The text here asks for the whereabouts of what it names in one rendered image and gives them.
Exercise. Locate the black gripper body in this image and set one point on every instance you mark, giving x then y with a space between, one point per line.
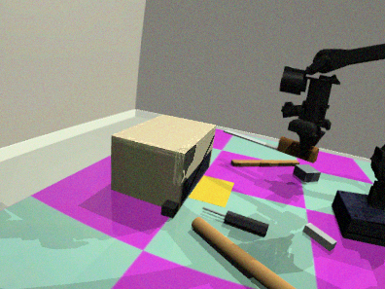
313 118

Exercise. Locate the brown cylinder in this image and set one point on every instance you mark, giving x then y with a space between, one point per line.
287 146

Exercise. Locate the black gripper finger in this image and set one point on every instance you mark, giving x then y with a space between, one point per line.
305 143
320 134

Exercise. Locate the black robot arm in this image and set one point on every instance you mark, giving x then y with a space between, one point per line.
294 81

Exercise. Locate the beige low cabinet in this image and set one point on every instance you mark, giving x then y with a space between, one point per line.
160 161

